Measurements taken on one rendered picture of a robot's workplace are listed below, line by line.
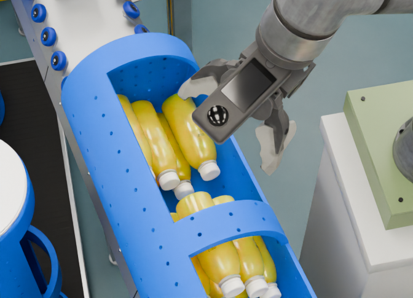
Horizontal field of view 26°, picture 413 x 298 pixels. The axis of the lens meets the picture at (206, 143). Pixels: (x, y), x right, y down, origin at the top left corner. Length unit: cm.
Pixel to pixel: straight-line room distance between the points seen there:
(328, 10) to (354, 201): 81
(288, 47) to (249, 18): 242
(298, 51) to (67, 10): 131
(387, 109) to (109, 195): 54
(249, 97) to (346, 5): 16
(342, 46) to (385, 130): 166
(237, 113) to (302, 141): 210
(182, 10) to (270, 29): 172
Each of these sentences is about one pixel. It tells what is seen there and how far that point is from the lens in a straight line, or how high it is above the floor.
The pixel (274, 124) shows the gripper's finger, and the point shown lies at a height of 173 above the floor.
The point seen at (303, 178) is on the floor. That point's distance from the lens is 298.
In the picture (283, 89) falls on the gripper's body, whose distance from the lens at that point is 101.
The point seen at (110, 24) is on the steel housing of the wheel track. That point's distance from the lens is 215.
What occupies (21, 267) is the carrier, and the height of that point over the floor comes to 87.
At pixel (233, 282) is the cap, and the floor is 117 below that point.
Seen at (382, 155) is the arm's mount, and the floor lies 121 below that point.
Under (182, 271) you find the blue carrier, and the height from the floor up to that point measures 122.
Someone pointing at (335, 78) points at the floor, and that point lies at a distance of 321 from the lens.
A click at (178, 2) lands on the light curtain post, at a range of 261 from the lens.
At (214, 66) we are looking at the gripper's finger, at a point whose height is 176.
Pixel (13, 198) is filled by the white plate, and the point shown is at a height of 104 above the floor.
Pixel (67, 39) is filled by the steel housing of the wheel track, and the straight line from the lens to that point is 214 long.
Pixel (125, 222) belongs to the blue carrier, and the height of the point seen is 117.
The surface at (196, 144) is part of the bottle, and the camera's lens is 178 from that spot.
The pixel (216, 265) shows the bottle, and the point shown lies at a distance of 154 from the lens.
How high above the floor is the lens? 259
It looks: 59 degrees down
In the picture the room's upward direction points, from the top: straight up
